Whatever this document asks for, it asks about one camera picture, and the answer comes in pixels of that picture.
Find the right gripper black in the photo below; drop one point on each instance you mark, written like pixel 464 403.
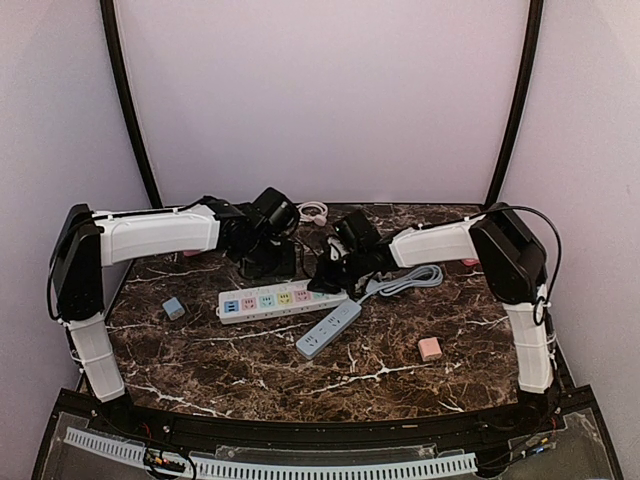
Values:
pixel 325 280

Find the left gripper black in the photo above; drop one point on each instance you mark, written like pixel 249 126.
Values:
pixel 285 267

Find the blue power strip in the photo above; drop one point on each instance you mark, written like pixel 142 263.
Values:
pixel 328 329

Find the white multicolour power strip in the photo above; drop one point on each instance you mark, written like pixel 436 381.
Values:
pixel 273 301

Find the grey-blue charger cube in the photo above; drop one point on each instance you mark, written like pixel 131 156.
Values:
pixel 173 308

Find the salmon pink charger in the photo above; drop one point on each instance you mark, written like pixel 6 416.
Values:
pixel 429 349

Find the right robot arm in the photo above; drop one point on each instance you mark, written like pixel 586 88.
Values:
pixel 512 258

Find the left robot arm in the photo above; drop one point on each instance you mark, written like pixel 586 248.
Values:
pixel 90 241

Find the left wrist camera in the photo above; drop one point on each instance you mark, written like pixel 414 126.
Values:
pixel 276 211

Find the right black frame post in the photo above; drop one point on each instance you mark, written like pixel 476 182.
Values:
pixel 521 89

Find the black frame post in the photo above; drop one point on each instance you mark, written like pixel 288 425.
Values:
pixel 126 101
pixel 521 89

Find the white slotted cable duct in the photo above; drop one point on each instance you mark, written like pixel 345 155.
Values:
pixel 240 463

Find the black front rail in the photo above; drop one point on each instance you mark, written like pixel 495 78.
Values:
pixel 483 430

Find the left black frame post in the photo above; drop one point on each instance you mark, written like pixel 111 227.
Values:
pixel 126 101

